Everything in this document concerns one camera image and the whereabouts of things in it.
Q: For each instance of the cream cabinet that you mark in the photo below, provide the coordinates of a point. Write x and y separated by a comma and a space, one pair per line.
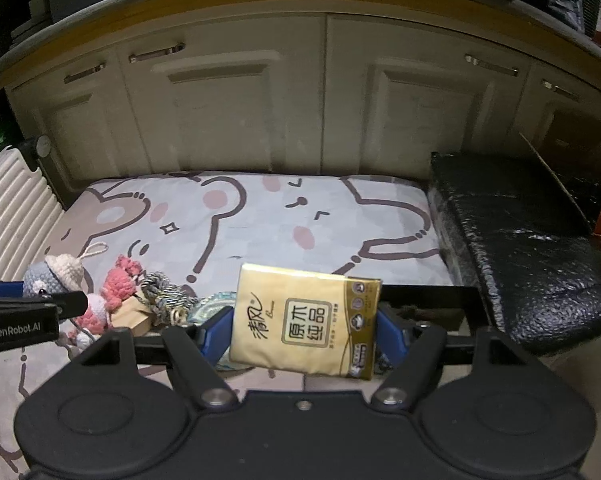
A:
260, 110

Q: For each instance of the black box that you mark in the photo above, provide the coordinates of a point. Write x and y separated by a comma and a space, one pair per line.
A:
430, 295

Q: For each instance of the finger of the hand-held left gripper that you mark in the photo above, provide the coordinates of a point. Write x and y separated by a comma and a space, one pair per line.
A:
8, 288
70, 305

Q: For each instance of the grey crochet doll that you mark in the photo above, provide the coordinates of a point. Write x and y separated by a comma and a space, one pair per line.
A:
55, 272

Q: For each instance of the blue white cellophane bag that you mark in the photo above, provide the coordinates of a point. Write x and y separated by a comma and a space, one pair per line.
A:
205, 310

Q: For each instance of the yellow tissue packet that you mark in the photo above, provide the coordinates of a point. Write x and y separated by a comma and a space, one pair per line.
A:
300, 320

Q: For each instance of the white ribbed suitcase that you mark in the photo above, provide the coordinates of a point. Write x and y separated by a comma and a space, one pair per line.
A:
10, 210

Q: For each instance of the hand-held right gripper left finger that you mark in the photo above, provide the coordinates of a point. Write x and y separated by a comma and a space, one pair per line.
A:
220, 332

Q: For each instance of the cartoon bear printed blanket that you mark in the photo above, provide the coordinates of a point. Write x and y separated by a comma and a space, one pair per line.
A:
280, 220

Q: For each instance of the black cushioned bench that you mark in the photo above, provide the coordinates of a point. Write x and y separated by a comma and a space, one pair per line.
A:
520, 260

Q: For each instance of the wood-edged countertop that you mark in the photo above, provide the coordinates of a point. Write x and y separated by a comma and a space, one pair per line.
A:
280, 2

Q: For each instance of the wooden block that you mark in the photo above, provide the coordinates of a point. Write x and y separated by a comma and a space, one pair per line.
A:
130, 315

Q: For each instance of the pink crochet doll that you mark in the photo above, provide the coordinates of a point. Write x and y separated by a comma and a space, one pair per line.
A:
118, 282

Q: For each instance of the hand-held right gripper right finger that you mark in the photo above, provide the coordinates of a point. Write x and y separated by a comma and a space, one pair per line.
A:
390, 332

